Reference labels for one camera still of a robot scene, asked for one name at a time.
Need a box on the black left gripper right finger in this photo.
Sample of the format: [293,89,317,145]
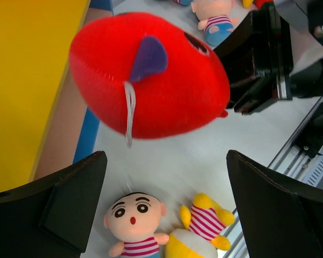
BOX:
[226,150,323,257]

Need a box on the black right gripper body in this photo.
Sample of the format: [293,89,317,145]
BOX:
[214,2,293,115]

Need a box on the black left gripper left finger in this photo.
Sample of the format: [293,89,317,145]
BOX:
[0,151,107,257]

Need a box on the boy doll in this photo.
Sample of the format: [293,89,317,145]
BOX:
[191,0,239,46]
[104,192,170,258]

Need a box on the red shark plush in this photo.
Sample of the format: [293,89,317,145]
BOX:
[69,12,230,146]

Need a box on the blue yellow toy shelf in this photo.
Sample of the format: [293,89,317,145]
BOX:
[0,1,113,192]

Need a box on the yellow frog plush front left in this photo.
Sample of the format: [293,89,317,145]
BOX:
[165,193,235,258]

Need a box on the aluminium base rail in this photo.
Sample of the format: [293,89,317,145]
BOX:
[223,97,323,257]

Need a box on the white slotted cable duct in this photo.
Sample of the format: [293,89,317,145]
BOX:
[301,146,323,187]

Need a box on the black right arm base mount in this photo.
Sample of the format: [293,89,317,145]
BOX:
[294,102,323,159]

